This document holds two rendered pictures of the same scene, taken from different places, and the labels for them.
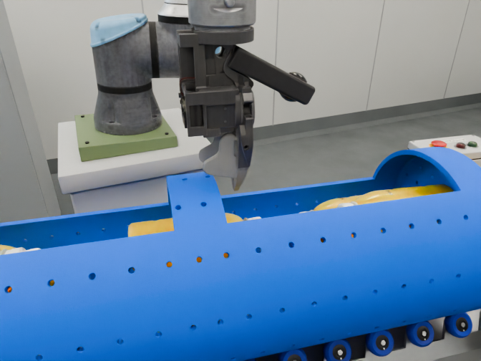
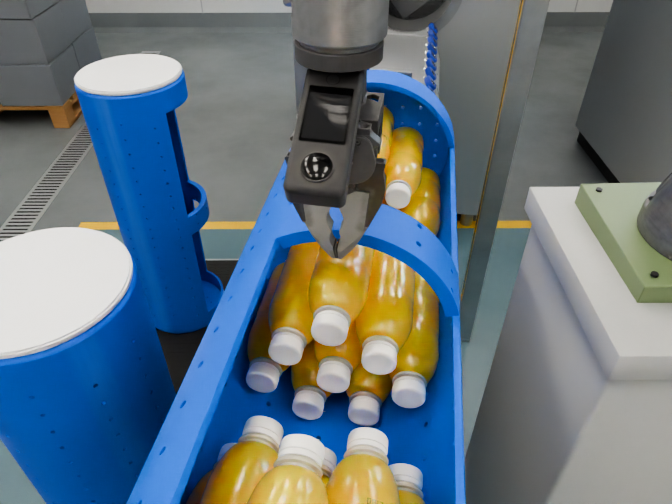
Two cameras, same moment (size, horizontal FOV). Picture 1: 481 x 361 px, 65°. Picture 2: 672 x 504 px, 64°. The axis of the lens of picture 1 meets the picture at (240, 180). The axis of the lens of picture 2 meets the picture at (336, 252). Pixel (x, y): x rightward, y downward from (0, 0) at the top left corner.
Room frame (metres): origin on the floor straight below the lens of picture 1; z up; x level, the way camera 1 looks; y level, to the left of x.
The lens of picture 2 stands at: (0.62, -0.38, 1.57)
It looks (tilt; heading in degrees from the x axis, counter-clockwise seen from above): 39 degrees down; 113
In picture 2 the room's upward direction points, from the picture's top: straight up
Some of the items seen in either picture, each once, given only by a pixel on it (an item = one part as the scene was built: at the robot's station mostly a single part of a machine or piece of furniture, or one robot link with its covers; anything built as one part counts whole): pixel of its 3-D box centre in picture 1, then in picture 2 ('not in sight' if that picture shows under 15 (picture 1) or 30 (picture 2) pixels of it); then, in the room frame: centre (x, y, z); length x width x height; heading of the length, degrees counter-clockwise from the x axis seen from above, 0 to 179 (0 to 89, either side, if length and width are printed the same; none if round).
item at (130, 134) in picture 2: not in sight; (162, 209); (-0.44, 0.72, 0.59); 0.28 x 0.28 x 0.88
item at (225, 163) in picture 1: (225, 165); (324, 209); (0.44, 0.02, 1.27); 0.06 x 0.03 x 0.09; 103
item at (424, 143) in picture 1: (449, 161); not in sight; (0.90, -0.55, 1.05); 0.20 x 0.10 x 0.10; 104
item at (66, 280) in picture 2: not in sight; (35, 284); (-0.01, -0.01, 1.03); 0.28 x 0.28 x 0.01
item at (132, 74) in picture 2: not in sight; (129, 73); (-0.44, 0.72, 1.03); 0.28 x 0.28 x 0.01
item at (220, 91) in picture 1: (217, 82); (340, 108); (0.46, 0.03, 1.37); 0.09 x 0.08 x 0.12; 103
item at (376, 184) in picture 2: not in sight; (359, 184); (0.48, 0.01, 1.31); 0.05 x 0.02 x 0.09; 13
